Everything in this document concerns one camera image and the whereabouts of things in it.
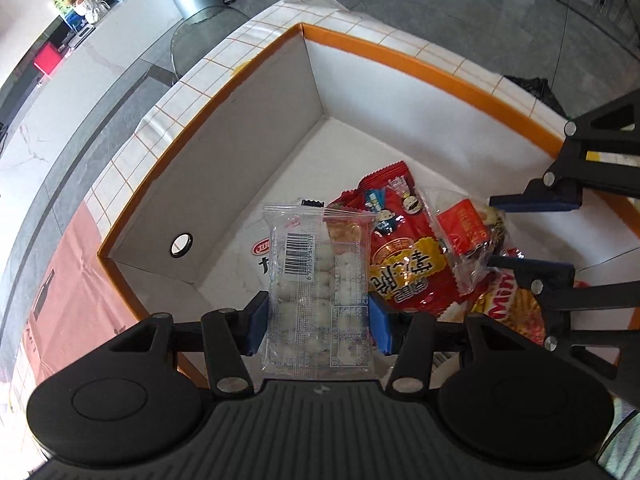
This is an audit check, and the white marble television console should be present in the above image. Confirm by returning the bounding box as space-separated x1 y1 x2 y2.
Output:
0 0 191 196

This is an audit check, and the orange striped fries packet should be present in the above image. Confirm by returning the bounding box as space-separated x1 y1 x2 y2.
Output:
470 247 548 346

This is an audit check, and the clear glass chair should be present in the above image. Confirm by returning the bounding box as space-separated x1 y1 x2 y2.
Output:
170 5 251 81

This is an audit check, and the orange cardboard box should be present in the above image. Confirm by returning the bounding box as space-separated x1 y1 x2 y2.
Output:
97 22 640 396

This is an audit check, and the clear packet with red label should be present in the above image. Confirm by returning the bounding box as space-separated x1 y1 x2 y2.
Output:
420 185 508 296

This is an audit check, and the clear packet of white balls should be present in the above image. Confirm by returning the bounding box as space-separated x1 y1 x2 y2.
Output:
262 202 376 378

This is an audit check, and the large red snack packet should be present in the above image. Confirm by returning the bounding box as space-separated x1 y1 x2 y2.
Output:
327 161 468 317

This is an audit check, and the pink printed table mat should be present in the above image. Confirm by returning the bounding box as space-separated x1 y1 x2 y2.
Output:
15 200 146 376

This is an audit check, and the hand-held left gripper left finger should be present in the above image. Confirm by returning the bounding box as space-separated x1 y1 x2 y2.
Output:
105 290 269 396

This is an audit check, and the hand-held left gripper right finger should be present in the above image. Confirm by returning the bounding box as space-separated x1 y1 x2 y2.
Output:
367 294 538 396

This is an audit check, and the white black-lettered snack packet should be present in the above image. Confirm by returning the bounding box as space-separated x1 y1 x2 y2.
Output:
245 230 273 281

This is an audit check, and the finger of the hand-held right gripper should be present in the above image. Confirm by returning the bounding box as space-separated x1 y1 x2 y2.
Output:
487 254 640 382
489 96 640 214

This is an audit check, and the red square box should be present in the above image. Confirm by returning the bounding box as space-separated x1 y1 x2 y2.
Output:
34 42 65 76

